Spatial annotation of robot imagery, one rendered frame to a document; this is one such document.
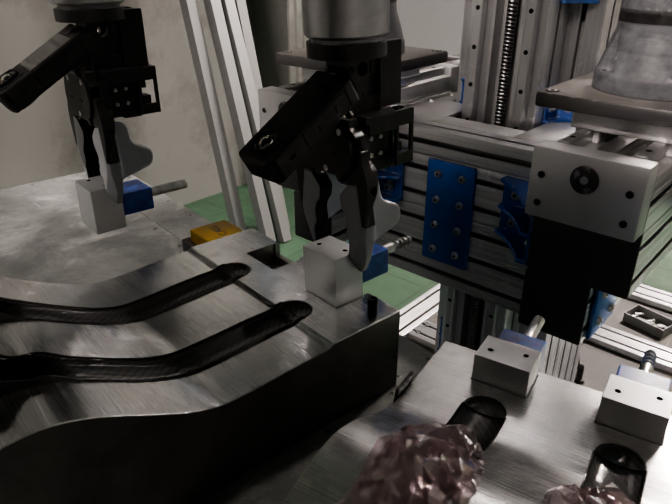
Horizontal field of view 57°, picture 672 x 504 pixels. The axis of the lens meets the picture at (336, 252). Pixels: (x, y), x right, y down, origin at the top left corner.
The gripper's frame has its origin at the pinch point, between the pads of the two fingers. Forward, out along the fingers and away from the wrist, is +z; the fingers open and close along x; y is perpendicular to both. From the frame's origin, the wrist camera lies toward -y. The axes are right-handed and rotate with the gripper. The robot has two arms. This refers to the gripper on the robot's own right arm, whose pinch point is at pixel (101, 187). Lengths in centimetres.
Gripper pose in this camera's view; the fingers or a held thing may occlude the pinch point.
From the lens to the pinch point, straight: 78.8
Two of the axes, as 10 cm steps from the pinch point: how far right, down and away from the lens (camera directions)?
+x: -6.5, -3.4, 6.8
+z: 0.0, 8.9, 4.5
